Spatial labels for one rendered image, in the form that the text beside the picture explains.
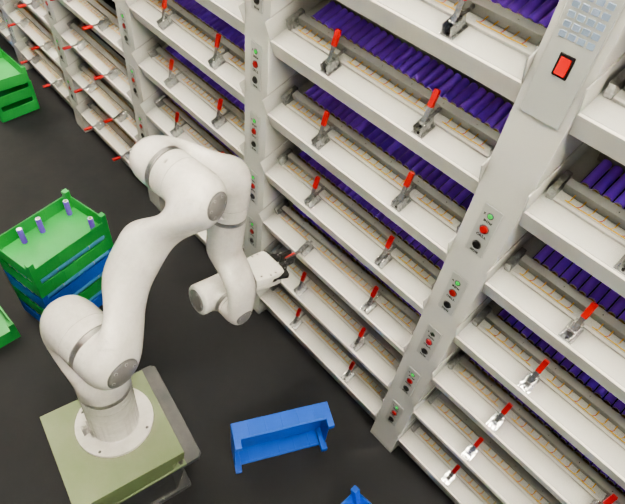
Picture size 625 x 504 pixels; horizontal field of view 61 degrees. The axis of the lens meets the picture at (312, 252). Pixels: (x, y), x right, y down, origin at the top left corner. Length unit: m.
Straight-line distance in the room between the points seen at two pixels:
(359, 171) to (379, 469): 1.01
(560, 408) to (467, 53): 0.75
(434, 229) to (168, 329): 1.20
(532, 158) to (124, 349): 0.82
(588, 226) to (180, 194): 0.71
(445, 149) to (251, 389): 1.18
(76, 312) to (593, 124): 0.98
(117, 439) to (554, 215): 1.11
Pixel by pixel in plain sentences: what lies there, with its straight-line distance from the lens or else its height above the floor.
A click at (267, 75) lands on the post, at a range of 1.38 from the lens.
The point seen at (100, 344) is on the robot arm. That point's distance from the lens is 1.11.
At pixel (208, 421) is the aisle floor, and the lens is 1.89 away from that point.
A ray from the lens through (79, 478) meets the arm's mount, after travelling 1.48.
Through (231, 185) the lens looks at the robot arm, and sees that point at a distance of 1.15.
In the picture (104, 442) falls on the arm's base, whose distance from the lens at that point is 1.49.
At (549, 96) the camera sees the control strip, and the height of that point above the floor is 1.32.
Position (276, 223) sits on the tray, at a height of 0.52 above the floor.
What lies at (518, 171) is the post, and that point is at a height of 1.18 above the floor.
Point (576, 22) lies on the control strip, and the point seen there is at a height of 1.43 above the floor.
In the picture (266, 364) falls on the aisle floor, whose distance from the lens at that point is 1.98.
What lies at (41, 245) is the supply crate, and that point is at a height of 0.32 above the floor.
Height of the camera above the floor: 1.73
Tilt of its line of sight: 48 degrees down
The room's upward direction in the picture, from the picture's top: 8 degrees clockwise
